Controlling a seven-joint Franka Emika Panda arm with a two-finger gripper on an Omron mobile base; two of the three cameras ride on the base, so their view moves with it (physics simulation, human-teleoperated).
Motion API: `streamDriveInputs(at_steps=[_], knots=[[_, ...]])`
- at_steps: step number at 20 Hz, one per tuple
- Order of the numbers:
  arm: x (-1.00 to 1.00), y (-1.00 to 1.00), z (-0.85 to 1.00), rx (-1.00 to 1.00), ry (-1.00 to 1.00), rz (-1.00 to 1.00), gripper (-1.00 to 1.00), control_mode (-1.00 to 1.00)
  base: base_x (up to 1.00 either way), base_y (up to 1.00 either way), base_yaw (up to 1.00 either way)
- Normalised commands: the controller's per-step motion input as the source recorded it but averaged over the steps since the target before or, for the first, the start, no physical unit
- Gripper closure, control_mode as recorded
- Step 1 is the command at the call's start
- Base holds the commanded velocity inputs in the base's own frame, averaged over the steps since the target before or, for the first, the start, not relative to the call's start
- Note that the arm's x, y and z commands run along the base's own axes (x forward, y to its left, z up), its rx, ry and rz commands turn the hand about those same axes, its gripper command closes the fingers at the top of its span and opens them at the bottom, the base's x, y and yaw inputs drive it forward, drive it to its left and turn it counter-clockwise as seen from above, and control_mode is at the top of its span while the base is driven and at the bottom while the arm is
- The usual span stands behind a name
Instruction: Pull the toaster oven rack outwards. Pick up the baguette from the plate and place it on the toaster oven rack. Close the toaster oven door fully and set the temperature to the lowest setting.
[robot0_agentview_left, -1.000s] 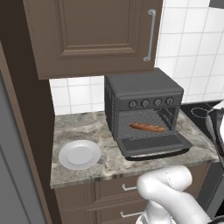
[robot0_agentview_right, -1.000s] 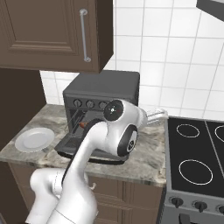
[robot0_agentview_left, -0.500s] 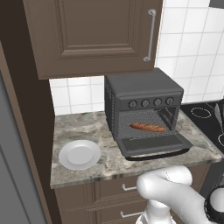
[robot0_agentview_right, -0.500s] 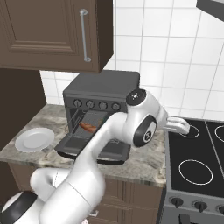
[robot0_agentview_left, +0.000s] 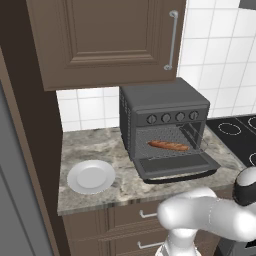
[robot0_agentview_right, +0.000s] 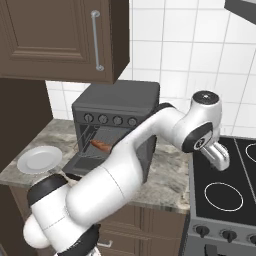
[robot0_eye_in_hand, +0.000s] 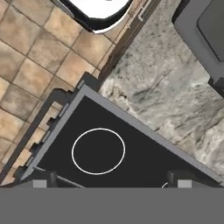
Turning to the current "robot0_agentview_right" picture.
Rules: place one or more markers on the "brown wall cupboard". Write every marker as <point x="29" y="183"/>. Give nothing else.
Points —
<point x="118" y="36"/>

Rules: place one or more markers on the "brown base cupboard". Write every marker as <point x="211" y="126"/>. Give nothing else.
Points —
<point x="150" y="230"/>

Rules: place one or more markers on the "black hob stove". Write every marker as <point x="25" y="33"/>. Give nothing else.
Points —
<point x="223" y="200"/>

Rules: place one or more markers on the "black stove knob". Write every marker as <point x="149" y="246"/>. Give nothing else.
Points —
<point x="202" y="230"/>
<point x="229" y="235"/>
<point x="252" y="238"/>

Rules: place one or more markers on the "brown wall cupboard door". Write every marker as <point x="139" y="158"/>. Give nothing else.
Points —
<point x="46" y="36"/>

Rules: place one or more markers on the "white round plate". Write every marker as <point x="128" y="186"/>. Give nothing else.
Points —
<point x="39" y="160"/>

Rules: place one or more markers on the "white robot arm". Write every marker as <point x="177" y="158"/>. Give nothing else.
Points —
<point x="110" y="180"/>

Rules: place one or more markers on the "grey range hood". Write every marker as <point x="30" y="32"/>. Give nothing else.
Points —
<point x="241" y="10"/>

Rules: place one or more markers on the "toaster oven door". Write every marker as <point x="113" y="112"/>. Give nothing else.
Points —
<point x="85" y="165"/>

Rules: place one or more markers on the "dark grey toaster oven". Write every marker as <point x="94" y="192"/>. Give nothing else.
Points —
<point x="116" y="98"/>

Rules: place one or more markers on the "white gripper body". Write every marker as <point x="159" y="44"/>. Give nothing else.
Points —
<point x="220" y="156"/>

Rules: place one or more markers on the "toaster oven knob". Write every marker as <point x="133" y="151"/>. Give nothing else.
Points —
<point x="117" y="120"/>
<point x="103" y="118"/>
<point x="88" y="117"/>
<point x="132" y="121"/>

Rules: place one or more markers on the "dark brown tall cupboard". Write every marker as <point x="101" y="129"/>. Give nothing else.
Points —
<point x="20" y="126"/>

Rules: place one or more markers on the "brown baguette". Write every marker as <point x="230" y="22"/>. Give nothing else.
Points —
<point x="100" y="145"/>

